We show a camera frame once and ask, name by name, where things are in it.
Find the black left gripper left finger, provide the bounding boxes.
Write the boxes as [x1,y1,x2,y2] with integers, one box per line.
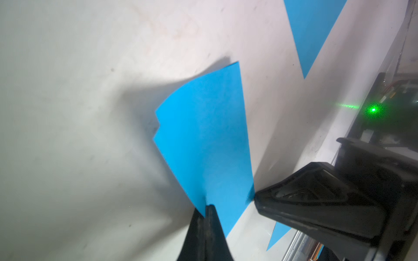
[177,209,205,261]

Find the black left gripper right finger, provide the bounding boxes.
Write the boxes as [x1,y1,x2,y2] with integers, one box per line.
[205,204,234,261]

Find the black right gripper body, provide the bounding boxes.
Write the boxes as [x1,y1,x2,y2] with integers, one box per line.
[335,138,418,261]

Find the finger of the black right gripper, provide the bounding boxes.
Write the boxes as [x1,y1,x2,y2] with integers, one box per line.
[254,162,386,261]

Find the blue paper sheet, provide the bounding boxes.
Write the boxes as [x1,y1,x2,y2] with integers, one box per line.
[153,63,255,234]
[284,0,346,78]
[267,222,291,251]

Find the blue paper sheet front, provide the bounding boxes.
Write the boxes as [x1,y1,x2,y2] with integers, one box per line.
[267,222,291,251]

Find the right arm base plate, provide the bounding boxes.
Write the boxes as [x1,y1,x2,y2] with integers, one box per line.
[347,72,418,151]

